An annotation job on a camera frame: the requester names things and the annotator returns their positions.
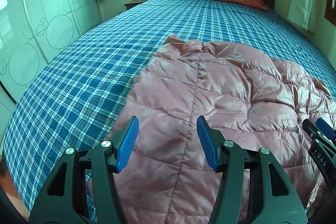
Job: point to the blue plaid bed sheet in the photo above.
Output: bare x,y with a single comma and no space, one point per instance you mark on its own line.
78,96

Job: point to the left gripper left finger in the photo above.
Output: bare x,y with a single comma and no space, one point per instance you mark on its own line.
81,187

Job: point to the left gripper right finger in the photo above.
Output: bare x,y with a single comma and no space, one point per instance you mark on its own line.
254,187

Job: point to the side window wooden frame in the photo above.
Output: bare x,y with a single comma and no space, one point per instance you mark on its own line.
330,12

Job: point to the wooden nightstand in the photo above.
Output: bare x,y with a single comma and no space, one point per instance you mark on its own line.
133,3

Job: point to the wooden bed frame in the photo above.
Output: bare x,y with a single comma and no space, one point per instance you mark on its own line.
11,191

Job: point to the pink quilted down jacket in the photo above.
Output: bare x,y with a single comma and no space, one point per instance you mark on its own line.
254,100

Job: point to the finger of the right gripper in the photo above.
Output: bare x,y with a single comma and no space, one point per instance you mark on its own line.
322,151
325,128

